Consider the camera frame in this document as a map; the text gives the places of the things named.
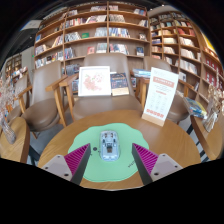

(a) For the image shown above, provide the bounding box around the dark cover book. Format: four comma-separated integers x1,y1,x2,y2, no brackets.
110,72,130,97

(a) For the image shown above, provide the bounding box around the glass vase with dried flowers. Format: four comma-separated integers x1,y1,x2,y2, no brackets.
202,71,224,134

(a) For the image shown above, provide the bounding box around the stack of blue books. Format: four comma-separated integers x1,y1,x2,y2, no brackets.
132,68,152,79

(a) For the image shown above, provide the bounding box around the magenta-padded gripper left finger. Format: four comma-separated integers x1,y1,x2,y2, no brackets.
41,143,92,186

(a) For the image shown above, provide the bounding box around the stack of colourful books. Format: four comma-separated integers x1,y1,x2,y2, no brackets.
182,96,208,120

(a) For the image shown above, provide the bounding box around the distant wooden bookshelf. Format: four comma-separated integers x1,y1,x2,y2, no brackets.
3,54,28,81

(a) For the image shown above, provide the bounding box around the beige armchair with wooden arms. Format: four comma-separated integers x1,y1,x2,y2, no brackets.
59,53,144,122
20,60,73,133
4,73,34,124
134,55,194,125

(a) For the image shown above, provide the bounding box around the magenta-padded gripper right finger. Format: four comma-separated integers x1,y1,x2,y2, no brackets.
131,143,184,186

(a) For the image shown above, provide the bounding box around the green round mouse pad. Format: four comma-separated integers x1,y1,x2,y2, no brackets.
67,122,150,183

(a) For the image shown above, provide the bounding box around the transparent computer mouse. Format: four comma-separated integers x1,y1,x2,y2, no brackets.
99,130,120,162

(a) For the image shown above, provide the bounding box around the round wooden side table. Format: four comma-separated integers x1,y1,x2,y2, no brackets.
0,116,32,164

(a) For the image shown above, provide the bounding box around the white floral picture board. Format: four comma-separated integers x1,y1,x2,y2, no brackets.
77,65,112,98

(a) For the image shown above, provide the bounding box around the red and white sign stand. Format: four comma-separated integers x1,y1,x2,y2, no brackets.
141,66,180,128

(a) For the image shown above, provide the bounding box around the wide wooden bookshelf with books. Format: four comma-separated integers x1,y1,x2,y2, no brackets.
34,1,149,71

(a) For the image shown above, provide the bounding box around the tall wooden bookshelf with books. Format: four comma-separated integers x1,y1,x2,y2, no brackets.
148,9,224,111

